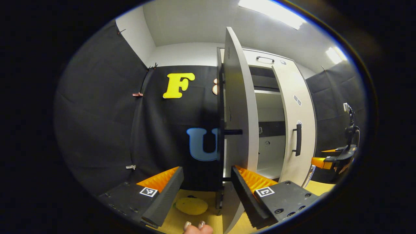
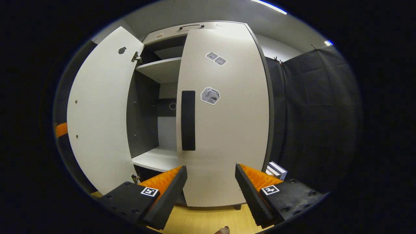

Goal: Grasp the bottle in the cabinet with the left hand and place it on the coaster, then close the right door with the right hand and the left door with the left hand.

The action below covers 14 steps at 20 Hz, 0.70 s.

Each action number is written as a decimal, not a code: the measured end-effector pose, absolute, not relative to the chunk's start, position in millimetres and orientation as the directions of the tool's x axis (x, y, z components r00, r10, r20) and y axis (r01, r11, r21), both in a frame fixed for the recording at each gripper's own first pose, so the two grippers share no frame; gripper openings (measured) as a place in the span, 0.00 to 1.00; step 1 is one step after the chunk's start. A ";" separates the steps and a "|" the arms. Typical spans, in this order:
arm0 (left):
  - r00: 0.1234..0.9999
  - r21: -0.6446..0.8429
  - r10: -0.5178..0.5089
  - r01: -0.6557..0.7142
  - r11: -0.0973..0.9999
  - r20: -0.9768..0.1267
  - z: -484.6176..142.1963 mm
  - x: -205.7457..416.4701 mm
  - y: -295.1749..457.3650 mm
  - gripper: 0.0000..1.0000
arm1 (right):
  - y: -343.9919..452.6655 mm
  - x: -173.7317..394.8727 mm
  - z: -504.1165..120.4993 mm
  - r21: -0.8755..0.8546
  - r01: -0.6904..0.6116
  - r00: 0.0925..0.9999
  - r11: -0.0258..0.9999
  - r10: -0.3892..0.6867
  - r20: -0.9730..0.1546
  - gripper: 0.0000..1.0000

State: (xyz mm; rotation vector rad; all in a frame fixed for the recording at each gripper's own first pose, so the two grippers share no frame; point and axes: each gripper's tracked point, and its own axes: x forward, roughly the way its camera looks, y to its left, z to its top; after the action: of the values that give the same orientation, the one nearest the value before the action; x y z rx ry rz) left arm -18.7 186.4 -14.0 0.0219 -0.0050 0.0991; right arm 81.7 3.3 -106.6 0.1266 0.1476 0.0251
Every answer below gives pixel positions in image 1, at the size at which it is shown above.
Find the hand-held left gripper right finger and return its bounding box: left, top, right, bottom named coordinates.
left=231, top=165, right=320, bottom=229

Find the long ceiling light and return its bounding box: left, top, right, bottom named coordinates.
left=239, top=0, right=306, bottom=30

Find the black door handle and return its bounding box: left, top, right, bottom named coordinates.
left=292, top=123, right=302, bottom=157

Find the yellow round coaster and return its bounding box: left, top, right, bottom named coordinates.
left=175, top=197, right=209, bottom=215

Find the white and grey cabinet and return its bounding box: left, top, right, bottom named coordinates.
left=216, top=47, right=317, bottom=208

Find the small ceiling light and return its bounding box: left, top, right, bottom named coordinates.
left=326, top=46, right=347, bottom=64

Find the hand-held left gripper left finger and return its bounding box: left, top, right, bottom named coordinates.
left=97, top=166, right=184, bottom=228

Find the black backdrop cloth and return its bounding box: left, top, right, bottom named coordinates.
left=305, top=60, right=366, bottom=184
left=54, top=19, right=225, bottom=195

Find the white cabinet door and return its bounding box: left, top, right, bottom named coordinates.
left=272, top=60, right=317, bottom=188
left=223, top=27, right=259, bottom=234

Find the white cabinet drawer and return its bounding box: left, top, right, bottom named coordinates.
left=221, top=48, right=294, bottom=70

